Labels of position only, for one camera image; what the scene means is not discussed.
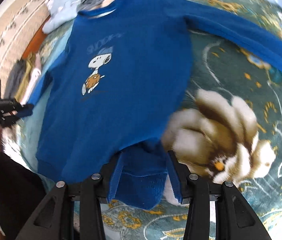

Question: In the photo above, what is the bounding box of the light blue floral pillow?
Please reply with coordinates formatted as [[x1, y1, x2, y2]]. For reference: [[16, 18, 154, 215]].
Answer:
[[42, 0, 81, 34]]

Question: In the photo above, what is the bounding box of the dark grey folded garment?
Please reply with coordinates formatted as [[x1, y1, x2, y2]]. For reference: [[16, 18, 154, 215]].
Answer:
[[3, 59, 26, 99]]

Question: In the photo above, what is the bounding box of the pink folded garment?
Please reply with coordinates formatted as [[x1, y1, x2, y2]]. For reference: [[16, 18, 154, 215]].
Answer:
[[21, 53, 42, 103]]

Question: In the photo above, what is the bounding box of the olive knitted folded sweater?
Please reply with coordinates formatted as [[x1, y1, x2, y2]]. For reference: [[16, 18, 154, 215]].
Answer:
[[14, 52, 36, 102]]

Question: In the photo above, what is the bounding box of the teal floral bed blanket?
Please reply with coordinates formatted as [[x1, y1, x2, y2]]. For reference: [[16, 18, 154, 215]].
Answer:
[[19, 0, 282, 239]]

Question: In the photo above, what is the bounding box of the beige quilted headboard cover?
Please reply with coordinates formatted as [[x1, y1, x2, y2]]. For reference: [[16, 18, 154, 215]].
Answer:
[[0, 0, 62, 86]]

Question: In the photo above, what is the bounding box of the blue snoopy sweatshirt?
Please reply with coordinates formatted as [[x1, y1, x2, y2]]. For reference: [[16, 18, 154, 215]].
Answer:
[[29, 0, 282, 210]]

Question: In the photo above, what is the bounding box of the orange wooden bed frame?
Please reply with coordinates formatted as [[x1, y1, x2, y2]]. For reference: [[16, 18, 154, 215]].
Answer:
[[21, 16, 50, 59]]

